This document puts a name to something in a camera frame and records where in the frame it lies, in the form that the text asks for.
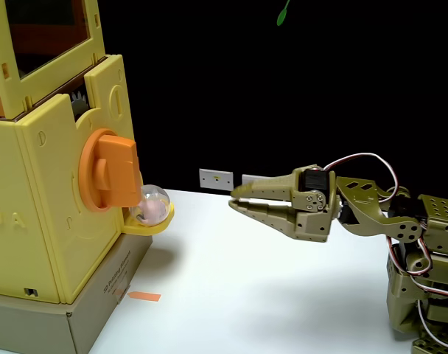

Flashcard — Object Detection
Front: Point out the orange round turning knob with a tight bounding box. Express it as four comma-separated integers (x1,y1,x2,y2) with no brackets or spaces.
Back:
78,128,142,213

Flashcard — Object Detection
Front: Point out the yellow toy vending machine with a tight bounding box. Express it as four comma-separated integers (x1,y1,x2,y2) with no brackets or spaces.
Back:
0,0,146,305

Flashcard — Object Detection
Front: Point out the clear capsule ball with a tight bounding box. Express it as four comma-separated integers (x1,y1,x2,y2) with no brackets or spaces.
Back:
129,184,172,226

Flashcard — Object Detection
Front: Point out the yellow dispensing tray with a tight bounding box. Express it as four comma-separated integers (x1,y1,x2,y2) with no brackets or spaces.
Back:
121,201,175,236

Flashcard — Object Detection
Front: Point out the orange arrow tape marker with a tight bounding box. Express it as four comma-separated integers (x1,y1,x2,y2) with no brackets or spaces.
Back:
127,291,161,302

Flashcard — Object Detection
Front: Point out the green leaf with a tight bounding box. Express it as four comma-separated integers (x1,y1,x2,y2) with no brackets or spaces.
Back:
276,0,291,27

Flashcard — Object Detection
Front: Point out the brown cardboard box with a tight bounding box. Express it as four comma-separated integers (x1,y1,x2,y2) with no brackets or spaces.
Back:
0,232,154,354

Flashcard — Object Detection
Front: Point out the white wall socket plate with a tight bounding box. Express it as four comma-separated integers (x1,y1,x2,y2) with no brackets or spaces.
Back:
242,174,269,186
199,168,234,192

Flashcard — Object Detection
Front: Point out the red white black servo cable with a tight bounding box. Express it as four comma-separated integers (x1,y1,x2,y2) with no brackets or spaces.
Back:
325,152,400,203

